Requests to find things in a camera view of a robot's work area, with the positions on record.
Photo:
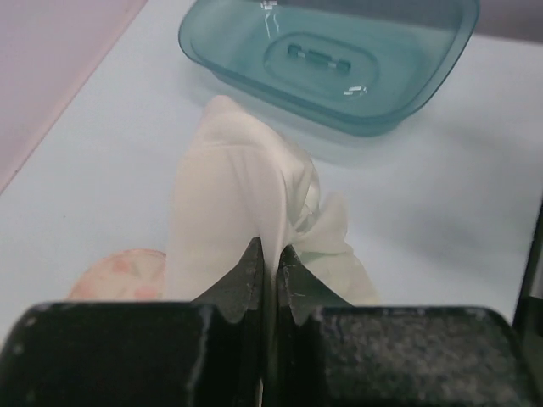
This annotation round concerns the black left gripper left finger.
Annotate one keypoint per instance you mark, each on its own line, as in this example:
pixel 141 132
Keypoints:
pixel 206 352

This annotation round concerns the white bra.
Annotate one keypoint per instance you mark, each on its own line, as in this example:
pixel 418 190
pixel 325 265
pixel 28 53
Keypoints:
pixel 241 180

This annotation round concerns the pink floral mesh laundry bag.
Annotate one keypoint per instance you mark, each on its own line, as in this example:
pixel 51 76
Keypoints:
pixel 130 275

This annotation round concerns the teal translucent plastic basin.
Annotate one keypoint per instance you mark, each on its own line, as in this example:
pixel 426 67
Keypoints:
pixel 360 67

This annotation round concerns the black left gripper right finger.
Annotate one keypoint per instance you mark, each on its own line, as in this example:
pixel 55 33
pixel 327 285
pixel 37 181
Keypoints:
pixel 331 353

